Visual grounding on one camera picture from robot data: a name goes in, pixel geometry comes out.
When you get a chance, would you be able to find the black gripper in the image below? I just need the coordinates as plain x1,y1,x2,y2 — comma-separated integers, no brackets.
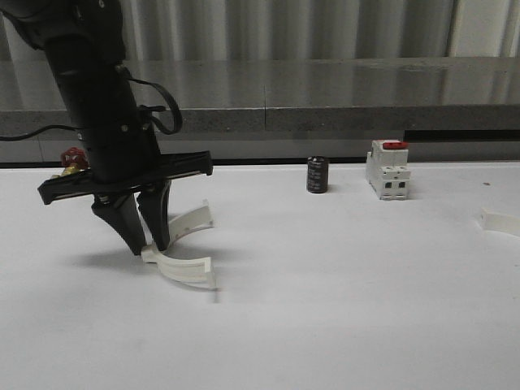
38,106,213,255

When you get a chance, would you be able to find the white half-ring clamp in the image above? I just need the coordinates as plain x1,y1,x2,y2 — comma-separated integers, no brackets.
141,199,216,289
480,208,520,237

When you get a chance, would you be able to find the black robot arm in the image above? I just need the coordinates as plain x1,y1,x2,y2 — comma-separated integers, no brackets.
1,1,213,254

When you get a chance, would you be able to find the brass valve red handwheel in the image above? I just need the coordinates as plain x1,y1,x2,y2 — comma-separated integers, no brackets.
50,147,89,179

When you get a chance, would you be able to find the black cylindrical capacitor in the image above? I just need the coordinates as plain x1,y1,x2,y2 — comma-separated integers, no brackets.
306,156,329,193

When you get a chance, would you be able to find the grey stone ledge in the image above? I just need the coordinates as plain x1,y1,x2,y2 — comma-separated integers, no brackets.
0,57,520,137

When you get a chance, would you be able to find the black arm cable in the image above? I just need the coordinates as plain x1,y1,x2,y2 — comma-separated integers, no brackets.
0,64,183,141

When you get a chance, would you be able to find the white circuit breaker red switch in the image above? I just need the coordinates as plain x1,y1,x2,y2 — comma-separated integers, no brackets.
366,140,411,200

